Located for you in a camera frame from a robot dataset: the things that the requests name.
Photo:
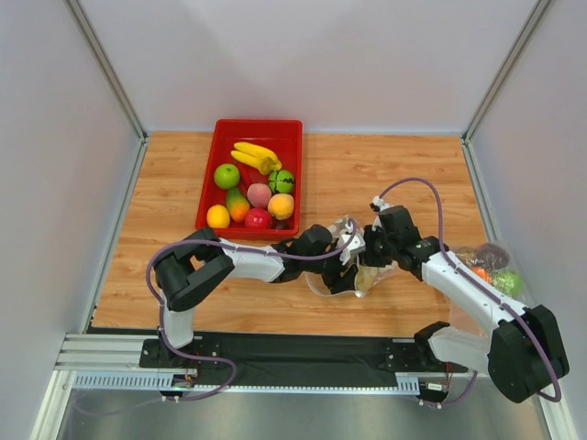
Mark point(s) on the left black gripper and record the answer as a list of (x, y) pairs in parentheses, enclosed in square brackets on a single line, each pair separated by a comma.
[(337, 279)]

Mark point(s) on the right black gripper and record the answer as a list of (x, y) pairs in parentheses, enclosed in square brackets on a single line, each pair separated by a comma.
[(373, 250)]

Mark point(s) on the yellow pear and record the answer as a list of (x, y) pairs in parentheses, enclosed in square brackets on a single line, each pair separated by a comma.
[(366, 278)]

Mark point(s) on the polka dot zip bag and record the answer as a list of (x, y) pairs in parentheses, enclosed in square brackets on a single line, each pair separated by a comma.
[(344, 225)]

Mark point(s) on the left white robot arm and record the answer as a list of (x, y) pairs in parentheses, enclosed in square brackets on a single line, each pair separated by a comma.
[(183, 274)]

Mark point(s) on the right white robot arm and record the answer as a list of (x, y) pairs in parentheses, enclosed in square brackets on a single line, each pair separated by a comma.
[(520, 349)]

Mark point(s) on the clear bag of spare food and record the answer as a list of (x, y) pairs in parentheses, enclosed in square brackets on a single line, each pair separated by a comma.
[(492, 262)]

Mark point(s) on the dark purple plum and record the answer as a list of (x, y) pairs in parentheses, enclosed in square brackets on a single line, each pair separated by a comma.
[(281, 225)]

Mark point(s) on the yellow orange peach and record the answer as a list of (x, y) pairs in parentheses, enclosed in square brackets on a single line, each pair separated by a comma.
[(281, 206)]

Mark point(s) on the red pomegranate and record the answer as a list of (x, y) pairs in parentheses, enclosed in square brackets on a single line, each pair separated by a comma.
[(258, 218)]

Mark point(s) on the small green watermelon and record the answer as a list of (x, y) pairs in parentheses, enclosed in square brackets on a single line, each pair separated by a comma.
[(281, 181)]

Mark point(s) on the pink peach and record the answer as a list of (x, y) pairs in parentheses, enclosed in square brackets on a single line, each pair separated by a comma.
[(259, 195)]

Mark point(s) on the green orange mango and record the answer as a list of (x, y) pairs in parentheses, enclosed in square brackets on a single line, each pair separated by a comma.
[(237, 205)]

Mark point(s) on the yellow lemon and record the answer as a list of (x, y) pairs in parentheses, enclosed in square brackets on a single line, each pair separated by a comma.
[(217, 216)]

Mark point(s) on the yellow banana bunch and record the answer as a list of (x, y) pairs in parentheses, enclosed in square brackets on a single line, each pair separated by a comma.
[(264, 160)]

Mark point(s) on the red plastic bin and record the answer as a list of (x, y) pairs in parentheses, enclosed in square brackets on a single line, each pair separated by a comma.
[(285, 138)]

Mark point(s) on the red chili pepper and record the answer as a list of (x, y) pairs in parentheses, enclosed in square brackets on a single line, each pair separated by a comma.
[(245, 177)]

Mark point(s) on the green apple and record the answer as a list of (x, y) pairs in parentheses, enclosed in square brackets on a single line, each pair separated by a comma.
[(226, 176)]

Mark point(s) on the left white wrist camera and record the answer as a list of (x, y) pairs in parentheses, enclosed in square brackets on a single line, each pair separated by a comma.
[(350, 246)]

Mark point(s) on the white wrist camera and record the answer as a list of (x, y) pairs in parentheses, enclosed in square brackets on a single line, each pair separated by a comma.
[(378, 206), (350, 246)]

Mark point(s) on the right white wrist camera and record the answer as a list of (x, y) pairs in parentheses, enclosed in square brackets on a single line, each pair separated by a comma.
[(378, 206)]

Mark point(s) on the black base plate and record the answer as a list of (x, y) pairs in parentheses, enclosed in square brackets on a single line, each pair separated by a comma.
[(317, 359)]

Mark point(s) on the right aluminium frame post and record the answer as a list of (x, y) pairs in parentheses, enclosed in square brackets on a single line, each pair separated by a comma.
[(514, 54)]

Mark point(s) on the aluminium frame post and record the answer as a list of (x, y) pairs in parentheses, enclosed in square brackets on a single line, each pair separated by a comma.
[(514, 54), (93, 43)]

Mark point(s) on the white slotted cable duct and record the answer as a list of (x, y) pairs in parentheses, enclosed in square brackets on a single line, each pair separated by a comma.
[(168, 381)]

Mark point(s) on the aluminium front rail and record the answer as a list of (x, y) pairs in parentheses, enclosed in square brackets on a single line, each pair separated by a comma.
[(100, 352)]

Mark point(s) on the left aluminium frame post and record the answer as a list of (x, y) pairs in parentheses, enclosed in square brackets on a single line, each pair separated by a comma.
[(93, 43)]

